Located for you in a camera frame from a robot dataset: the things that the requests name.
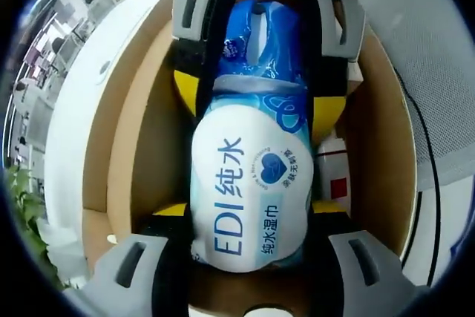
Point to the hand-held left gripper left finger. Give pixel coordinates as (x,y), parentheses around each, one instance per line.
(126,268)

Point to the brown cardboard shoe box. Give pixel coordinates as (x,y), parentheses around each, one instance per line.
(148,127)

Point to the soft wet wipes pack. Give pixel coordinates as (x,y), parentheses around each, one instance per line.
(237,183)

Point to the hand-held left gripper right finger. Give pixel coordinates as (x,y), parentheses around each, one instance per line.
(363,268)

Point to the potted green plant white pot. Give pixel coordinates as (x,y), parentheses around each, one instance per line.
(26,202)

